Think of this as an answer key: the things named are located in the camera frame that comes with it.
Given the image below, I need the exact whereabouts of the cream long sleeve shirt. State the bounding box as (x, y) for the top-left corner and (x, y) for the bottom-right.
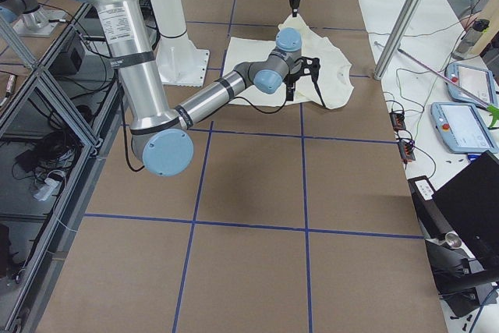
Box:
(223, 16), (353, 109)

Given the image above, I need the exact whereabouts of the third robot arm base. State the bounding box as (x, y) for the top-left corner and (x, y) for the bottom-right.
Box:
(1, 0), (66, 37)

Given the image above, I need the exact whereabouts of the red black circuit board upper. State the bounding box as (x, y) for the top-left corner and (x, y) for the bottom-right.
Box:
(389, 112), (406, 131)

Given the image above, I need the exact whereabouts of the red black circuit board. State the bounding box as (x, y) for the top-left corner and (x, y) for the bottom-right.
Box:
(398, 140), (416, 165)
(389, 112), (406, 131)

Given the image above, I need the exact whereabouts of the red black circuit board lower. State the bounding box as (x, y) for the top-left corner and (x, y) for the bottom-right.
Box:
(398, 140), (416, 165)

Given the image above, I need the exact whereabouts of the near teach pendant tablet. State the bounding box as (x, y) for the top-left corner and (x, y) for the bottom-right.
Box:
(430, 102), (498, 154)

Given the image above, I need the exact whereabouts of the teach pendant tablet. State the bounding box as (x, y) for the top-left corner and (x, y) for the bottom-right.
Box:
(430, 102), (498, 154)
(445, 62), (498, 106)

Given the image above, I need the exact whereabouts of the clear water bottle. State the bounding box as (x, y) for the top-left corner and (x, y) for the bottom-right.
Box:
(452, 19), (490, 60)

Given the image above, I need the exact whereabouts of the far teach pendant tablet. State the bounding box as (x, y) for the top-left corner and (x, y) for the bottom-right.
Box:
(445, 62), (498, 106)

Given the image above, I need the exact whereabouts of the metal reacher grabber tool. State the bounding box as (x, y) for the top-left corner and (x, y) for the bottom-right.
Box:
(396, 48), (498, 128)

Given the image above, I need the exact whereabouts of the black monitor on stand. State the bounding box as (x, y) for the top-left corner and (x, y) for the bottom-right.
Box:
(408, 151), (498, 317)

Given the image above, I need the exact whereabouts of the white power strip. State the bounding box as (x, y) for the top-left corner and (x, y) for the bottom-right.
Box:
(34, 177), (59, 201)

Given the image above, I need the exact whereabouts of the aluminium frame post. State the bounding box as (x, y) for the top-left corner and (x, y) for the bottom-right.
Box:
(373, 0), (422, 80)

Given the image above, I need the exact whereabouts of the aluminium frame side rail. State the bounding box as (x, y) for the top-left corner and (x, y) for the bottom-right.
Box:
(1, 5), (122, 332)

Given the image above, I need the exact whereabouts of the black box under frame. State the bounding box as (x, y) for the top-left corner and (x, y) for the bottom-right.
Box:
(49, 37), (85, 76)

